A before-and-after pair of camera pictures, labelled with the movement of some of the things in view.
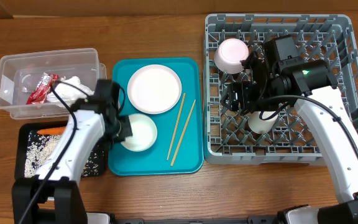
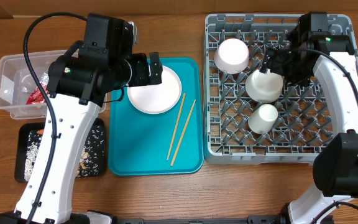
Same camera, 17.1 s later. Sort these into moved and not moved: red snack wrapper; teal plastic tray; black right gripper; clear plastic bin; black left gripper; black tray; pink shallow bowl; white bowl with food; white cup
Moved: black right gripper; black left gripper; white bowl with food
Not moved: black tray; clear plastic bin; teal plastic tray; pink shallow bowl; red snack wrapper; white cup
